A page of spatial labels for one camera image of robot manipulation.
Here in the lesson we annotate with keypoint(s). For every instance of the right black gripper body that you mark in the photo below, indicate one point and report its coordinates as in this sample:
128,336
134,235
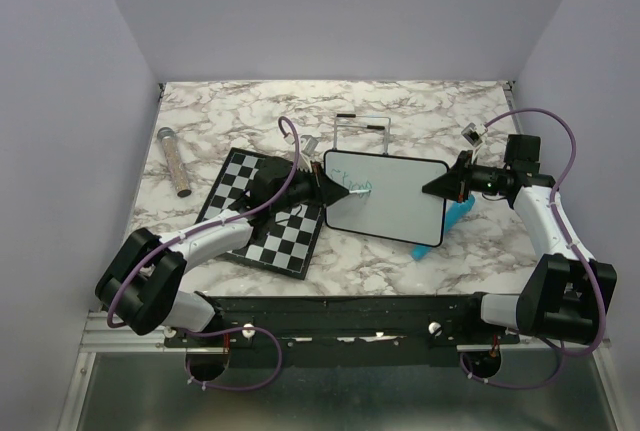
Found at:
482,178

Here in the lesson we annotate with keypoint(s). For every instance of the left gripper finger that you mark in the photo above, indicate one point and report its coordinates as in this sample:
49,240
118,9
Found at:
319,171
330,192

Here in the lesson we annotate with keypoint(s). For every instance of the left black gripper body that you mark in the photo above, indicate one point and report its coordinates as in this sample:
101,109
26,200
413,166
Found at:
303,189

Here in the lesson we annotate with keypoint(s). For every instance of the black framed whiteboard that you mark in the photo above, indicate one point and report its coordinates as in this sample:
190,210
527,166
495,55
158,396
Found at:
396,208

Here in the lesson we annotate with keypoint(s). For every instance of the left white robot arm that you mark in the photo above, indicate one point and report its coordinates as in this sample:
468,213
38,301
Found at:
140,287

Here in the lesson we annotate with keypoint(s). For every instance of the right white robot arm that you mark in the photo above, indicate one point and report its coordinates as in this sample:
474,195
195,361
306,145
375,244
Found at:
568,292

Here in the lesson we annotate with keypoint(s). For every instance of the blue cylindrical tube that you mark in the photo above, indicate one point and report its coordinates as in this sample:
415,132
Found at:
453,215

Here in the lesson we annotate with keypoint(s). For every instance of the black and white chessboard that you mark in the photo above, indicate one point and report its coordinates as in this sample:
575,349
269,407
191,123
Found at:
289,246

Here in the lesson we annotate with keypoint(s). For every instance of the glittery silver tube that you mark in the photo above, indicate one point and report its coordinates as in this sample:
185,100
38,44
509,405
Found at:
179,178

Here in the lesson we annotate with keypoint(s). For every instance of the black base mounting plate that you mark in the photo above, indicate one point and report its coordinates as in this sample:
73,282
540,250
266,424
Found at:
306,332

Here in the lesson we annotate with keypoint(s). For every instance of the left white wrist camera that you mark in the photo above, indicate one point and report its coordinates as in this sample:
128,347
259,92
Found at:
308,144

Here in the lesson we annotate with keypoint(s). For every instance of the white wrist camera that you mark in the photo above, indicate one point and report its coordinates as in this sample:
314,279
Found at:
474,134
308,144

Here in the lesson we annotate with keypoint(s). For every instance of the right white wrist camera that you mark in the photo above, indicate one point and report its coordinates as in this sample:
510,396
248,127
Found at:
474,134

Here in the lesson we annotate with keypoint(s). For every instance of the wire whiteboard stand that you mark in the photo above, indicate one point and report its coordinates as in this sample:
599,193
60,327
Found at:
361,132

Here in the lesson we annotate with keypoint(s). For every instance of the aluminium frame rail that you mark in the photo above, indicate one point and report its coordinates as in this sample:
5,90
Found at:
98,337

